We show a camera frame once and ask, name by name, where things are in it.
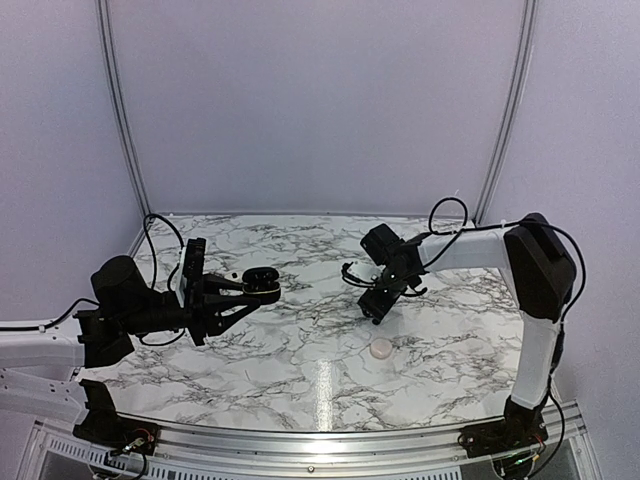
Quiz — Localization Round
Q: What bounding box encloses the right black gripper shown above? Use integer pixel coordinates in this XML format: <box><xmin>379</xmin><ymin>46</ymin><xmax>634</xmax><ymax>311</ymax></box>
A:
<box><xmin>359</xmin><ymin>267</ymin><xmax>414</xmax><ymax>321</ymax></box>

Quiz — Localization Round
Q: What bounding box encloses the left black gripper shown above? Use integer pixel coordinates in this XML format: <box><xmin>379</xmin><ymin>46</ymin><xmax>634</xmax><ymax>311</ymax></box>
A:
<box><xmin>121</xmin><ymin>274</ymin><xmax>260</xmax><ymax>347</ymax></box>

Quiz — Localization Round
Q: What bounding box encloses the black earbud charging case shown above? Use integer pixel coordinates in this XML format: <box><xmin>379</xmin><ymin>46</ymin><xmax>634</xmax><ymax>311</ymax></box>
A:
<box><xmin>241</xmin><ymin>267</ymin><xmax>281</xmax><ymax>305</ymax></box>

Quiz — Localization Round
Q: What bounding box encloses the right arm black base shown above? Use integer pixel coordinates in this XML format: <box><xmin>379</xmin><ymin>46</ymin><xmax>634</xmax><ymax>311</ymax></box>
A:
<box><xmin>457</xmin><ymin>397</ymin><xmax>548</xmax><ymax>458</ymax></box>

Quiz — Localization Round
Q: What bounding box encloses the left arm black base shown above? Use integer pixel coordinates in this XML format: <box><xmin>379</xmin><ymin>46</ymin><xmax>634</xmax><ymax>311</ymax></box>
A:
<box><xmin>73</xmin><ymin>379</ymin><xmax>159</xmax><ymax>455</ymax></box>

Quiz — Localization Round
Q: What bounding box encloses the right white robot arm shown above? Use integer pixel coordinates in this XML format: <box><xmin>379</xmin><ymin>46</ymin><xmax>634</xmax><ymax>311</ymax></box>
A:
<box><xmin>358</xmin><ymin>213</ymin><xmax>577</xmax><ymax>448</ymax></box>

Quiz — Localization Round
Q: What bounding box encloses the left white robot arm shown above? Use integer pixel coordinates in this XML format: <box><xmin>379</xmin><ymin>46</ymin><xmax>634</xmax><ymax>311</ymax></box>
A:
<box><xmin>1</xmin><ymin>255</ymin><xmax>281</xmax><ymax>445</ymax></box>

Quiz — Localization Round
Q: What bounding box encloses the pink round earbud case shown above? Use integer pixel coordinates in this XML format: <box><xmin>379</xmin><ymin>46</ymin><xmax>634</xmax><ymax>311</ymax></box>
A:
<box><xmin>369</xmin><ymin>338</ymin><xmax>393</xmax><ymax>360</ymax></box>

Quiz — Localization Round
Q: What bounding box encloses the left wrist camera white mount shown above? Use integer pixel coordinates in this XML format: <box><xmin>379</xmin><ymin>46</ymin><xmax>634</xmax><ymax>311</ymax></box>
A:
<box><xmin>175</xmin><ymin>238</ymin><xmax>206</xmax><ymax>308</ymax></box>

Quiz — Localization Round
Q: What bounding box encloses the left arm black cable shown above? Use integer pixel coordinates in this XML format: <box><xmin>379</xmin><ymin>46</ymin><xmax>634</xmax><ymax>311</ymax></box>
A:
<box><xmin>0</xmin><ymin>213</ymin><xmax>184</xmax><ymax>347</ymax></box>

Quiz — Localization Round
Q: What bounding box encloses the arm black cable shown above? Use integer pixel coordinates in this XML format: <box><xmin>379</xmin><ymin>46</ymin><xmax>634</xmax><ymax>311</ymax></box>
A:
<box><xmin>404</xmin><ymin>197</ymin><xmax>587</xmax><ymax>321</ymax></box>
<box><xmin>0</xmin><ymin>213</ymin><xmax>184</xmax><ymax>347</ymax></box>

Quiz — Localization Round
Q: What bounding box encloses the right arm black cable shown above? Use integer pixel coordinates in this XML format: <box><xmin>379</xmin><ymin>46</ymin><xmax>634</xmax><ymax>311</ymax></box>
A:
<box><xmin>404</xmin><ymin>197</ymin><xmax>587</xmax><ymax>321</ymax></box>

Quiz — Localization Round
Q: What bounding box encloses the aluminium front rail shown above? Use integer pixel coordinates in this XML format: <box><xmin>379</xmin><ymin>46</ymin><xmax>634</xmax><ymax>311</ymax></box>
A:
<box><xmin>29</xmin><ymin>399</ymin><xmax>586</xmax><ymax>480</ymax></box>

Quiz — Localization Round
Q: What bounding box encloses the left aluminium corner post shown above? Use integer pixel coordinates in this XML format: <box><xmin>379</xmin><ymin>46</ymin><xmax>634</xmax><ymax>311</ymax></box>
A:
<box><xmin>95</xmin><ymin>0</ymin><xmax>152</xmax><ymax>217</ymax></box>

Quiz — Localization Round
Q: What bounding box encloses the aluminium corner post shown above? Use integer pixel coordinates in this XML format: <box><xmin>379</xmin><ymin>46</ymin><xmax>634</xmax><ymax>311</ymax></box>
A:
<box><xmin>95</xmin><ymin>0</ymin><xmax>152</xmax><ymax>217</ymax></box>
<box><xmin>473</xmin><ymin>0</ymin><xmax>539</xmax><ymax>224</ymax></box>

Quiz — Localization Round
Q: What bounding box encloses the right aluminium corner post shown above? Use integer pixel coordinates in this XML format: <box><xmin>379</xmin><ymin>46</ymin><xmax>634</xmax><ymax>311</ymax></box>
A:
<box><xmin>473</xmin><ymin>0</ymin><xmax>539</xmax><ymax>224</ymax></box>

